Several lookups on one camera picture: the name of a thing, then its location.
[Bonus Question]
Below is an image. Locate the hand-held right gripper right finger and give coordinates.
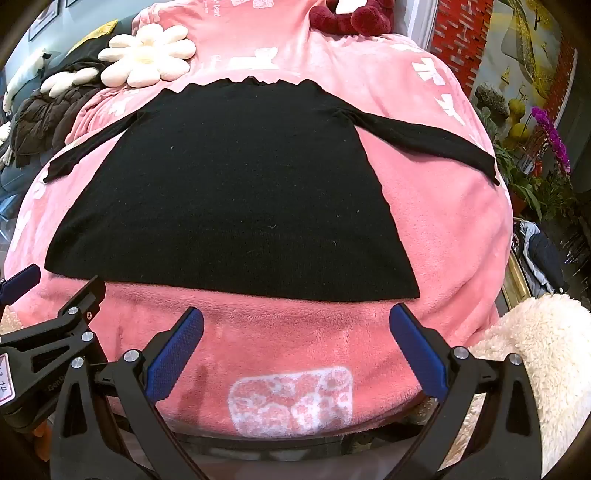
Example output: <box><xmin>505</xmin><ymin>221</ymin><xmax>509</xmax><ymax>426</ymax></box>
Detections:
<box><xmin>389</xmin><ymin>302</ymin><xmax>543</xmax><ymax>480</ymax></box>

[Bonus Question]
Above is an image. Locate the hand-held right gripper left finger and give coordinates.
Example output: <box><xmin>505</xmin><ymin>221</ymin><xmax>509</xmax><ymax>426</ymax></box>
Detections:
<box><xmin>50</xmin><ymin>307</ymin><xmax>205</xmax><ymax>480</ymax></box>

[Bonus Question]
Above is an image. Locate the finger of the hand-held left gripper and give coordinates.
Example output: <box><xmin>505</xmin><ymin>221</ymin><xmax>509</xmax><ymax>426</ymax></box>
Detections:
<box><xmin>0</xmin><ymin>264</ymin><xmax>42</xmax><ymax>305</ymax></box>
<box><xmin>0</xmin><ymin>276</ymin><xmax>108</xmax><ymax>384</ymax></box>

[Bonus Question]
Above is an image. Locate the black sweater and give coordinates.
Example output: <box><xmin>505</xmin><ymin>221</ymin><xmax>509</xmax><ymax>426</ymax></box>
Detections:
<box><xmin>44</xmin><ymin>76</ymin><xmax>502</xmax><ymax>303</ymax></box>

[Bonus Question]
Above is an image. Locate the white fluffy blanket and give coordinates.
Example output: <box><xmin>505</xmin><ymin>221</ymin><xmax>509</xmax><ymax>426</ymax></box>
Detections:
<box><xmin>455</xmin><ymin>293</ymin><xmax>591</xmax><ymax>467</ymax></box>

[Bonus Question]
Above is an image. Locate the pink printed blanket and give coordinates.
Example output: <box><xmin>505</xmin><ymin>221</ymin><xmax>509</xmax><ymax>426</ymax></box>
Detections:
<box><xmin>4</xmin><ymin>0</ymin><xmax>515</xmax><ymax>437</ymax></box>

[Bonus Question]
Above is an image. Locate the grey-blue garment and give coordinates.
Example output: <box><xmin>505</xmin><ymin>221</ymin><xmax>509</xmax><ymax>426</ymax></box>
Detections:
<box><xmin>512</xmin><ymin>219</ymin><xmax>566</xmax><ymax>296</ymax></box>

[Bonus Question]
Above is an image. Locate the brown puffer jacket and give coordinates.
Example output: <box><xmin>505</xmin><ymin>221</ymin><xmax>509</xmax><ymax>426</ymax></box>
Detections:
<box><xmin>9</xmin><ymin>85</ymin><xmax>100</xmax><ymax>169</ymax></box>

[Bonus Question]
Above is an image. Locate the white plush toy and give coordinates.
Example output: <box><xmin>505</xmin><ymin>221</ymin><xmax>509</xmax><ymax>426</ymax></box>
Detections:
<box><xmin>2</xmin><ymin>52</ymin><xmax>51</xmax><ymax>114</ymax></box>

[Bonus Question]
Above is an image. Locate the medium daisy flower pillow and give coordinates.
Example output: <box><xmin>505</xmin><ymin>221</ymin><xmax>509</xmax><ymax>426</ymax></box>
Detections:
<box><xmin>41</xmin><ymin>67</ymin><xmax>100</xmax><ymax>97</ymax></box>

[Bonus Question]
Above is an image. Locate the green potted plant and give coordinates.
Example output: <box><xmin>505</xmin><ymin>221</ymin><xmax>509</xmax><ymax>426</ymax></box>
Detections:
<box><xmin>494</xmin><ymin>143</ymin><xmax>578</xmax><ymax>222</ymax></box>

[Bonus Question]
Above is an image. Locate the black cloth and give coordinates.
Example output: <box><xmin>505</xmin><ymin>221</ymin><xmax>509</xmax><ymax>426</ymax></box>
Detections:
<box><xmin>69</xmin><ymin>37</ymin><xmax>134</xmax><ymax>75</ymax></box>

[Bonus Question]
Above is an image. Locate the purple orchid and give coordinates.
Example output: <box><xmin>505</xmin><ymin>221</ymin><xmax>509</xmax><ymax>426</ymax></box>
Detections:
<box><xmin>531</xmin><ymin>107</ymin><xmax>573</xmax><ymax>174</ymax></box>

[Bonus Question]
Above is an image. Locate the yellow gourd ornament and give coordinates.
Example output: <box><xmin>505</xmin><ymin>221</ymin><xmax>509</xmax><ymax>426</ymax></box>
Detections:
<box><xmin>508</xmin><ymin>97</ymin><xmax>532</xmax><ymax>139</ymax></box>

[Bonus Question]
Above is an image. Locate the yellow cushion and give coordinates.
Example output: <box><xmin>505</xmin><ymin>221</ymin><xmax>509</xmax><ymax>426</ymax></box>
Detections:
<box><xmin>74</xmin><ymin>21</ymin><xmax>118</xmax><ymax>51</ymax></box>

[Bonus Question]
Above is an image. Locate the large daisy flower pillow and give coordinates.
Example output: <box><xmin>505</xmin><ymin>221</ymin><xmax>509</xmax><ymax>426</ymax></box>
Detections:
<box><xmin>98</xmin><ymin>24</ymin><xmax>197</xmax><ymax>88</ymax></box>

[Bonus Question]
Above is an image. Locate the grey spiky ornament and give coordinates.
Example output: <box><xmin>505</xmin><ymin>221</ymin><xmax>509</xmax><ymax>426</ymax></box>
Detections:
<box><xmin>475</xmin><ymin>85</ymin><xmax>509</xmax><ymax>116</ymax></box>

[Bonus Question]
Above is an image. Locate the dark red plush toy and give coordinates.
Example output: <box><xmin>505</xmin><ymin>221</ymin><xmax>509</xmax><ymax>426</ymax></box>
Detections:
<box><xmin>308</xmin><ymin>0</ymin><xmax>396</xmax><ymax>35</ymax></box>

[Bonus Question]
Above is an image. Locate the gold frame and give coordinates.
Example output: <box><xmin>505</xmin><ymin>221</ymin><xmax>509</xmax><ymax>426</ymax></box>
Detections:
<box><xmin>501</xmin><ymin>263</ymin><xmax>532</xmax><ymax>310</ymax></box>

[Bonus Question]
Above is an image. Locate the framed wall picture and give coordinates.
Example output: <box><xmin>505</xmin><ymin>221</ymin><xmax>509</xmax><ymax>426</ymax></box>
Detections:
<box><xmin>28</xmin><ymin>0</ymin><xmax>61</xmax><ymax>40</ymax></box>

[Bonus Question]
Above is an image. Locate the landscape wall painting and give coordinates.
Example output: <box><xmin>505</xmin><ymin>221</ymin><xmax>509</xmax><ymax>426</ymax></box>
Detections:
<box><xmin>471</xmin><ymin>0</ymin><xmax>568</xmax><ymax>144</ymax></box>

